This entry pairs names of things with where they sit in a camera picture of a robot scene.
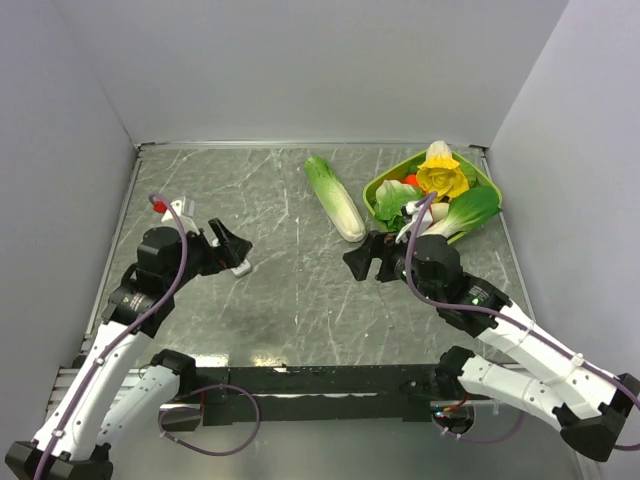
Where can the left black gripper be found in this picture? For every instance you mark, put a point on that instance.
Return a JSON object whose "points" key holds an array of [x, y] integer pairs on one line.
{"points": [[231, 251]]}

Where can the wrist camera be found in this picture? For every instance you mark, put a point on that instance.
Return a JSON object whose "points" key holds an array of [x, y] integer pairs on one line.
{"points": [[418, 216], [184, 207]]}

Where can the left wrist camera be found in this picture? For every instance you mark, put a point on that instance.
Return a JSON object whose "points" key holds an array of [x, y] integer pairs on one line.
{"points": [[184, 207]]}

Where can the orange carrot toy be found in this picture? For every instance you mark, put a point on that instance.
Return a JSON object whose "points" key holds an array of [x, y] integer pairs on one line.
{"points": [[411, 180]]}

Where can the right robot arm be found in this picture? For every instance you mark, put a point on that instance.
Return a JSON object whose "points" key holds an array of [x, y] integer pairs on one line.
{"points": [[587, 405]]}

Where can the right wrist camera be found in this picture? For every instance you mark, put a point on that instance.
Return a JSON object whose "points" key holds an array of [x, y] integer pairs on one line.
{"points": [[418, 216]]}

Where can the green lettuce toy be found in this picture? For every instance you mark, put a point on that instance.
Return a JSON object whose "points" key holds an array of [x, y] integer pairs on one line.
{"points": [[390, 197]]}

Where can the napa cabbage toy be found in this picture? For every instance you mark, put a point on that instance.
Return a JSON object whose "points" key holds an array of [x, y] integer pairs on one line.
{"points": [[335, 199]]}

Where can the yellow cabbage toy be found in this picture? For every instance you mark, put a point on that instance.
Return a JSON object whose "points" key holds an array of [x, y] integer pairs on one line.
{"points": [[440, 173]]}

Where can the green plastic basket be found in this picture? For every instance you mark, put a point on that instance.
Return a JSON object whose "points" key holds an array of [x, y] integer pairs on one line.
{"points": [[409, 166]]}

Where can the bok choy toy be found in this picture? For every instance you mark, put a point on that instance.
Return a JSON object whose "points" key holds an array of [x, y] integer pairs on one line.
{"points": [[466, 212]]}

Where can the black base bar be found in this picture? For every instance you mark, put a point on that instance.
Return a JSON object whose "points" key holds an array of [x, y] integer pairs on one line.
{"points": [[231, 395]]}

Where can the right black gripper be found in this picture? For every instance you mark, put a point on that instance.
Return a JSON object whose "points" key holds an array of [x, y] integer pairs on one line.
{"points": [[380, 244]]}

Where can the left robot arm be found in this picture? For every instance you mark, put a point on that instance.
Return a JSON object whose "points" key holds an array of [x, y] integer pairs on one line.
{"points": [[74, 442]]}

